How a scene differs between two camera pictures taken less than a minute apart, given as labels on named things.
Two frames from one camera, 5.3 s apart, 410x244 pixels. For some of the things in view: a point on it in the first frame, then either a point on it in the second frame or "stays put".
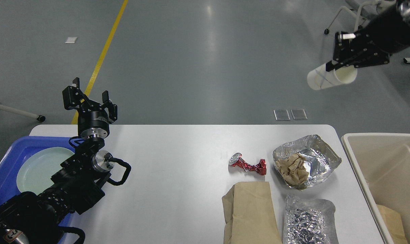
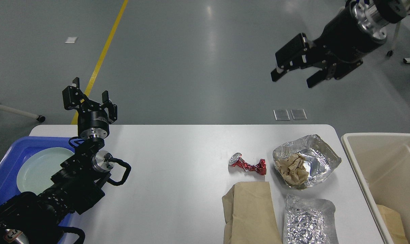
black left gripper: x=93 y=120 stays put
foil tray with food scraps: x=320 y=158 stays put
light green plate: x=36 y=170 stays put
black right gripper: x=372 y=45 → x=355 y=31
